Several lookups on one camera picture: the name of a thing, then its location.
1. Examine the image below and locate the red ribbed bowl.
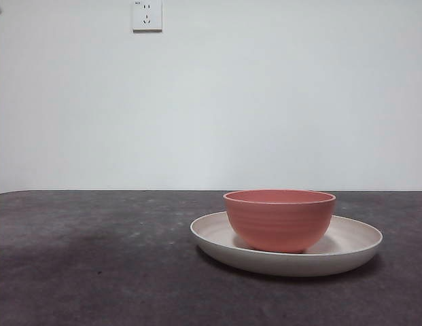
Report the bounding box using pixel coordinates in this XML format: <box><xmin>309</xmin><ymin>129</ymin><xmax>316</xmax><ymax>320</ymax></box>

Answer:
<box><xmin>222</xmin><ymin>189</ymin><xmax>336</xmax><ymax>254</ymax></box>

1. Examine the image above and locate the white round plate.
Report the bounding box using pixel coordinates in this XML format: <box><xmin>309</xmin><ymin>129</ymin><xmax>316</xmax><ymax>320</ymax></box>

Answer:
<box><xmin>190</xmin><ymin>211</ymin><xmax>383</xmax><ymax>278</ymax></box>

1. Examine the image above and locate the white wall socket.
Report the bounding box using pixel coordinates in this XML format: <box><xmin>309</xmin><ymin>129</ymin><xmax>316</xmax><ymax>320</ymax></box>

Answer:
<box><xmin>132</xmin><ymin>0</ymin><xmax>163</xmax><ymax>34</ymax></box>

